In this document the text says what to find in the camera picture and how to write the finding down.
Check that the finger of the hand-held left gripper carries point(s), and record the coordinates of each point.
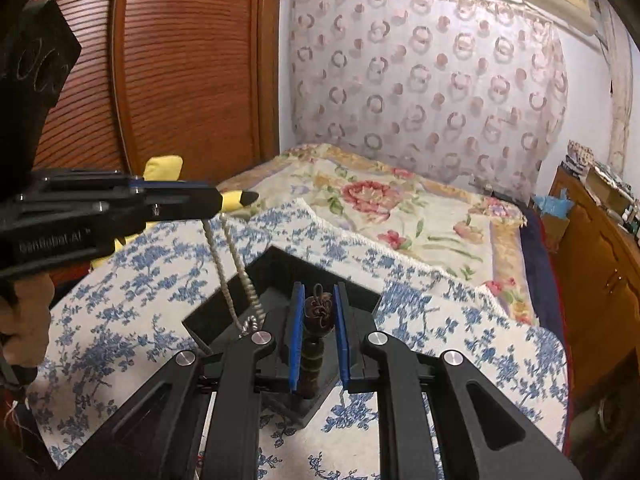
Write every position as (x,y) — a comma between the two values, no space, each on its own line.
(190,204)
(175,185)

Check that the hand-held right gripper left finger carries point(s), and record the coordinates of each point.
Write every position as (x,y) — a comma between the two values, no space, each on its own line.
(295,340)

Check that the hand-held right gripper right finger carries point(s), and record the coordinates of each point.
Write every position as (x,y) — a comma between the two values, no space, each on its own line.
(343,340)

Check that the dark brown tassel knot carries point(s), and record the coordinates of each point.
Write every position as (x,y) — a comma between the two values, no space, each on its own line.
(316,310)

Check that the black jewelry box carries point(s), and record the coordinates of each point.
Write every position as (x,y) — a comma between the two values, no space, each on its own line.
(280,270)

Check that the person's left hand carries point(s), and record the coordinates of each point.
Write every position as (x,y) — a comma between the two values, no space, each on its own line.
(25,325)

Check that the blue floral white blanket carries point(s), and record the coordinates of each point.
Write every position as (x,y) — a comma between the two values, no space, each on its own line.
(125,300)

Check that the brown wooden wardrobe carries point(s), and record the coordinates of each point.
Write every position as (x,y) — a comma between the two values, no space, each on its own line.
(190,60)

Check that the pink floral bedspread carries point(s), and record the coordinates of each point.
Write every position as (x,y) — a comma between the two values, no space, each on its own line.
(370,205)

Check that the dark blue bed sheet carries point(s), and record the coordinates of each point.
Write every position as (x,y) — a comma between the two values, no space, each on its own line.
(542,270)

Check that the blue plastic bag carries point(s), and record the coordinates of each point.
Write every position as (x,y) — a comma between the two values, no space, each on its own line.
(552,207)

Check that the brown wooden cabinet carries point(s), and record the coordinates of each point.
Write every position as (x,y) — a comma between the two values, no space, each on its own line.
(595,280)

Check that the circle patterned curtain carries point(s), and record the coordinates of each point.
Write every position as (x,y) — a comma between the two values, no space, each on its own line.
(425,80)

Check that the clutter of small boxes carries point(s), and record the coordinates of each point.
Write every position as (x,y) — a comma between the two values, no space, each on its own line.
(607,185)

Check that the white wrapped pipe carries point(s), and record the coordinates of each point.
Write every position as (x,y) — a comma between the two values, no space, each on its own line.
(619,90)

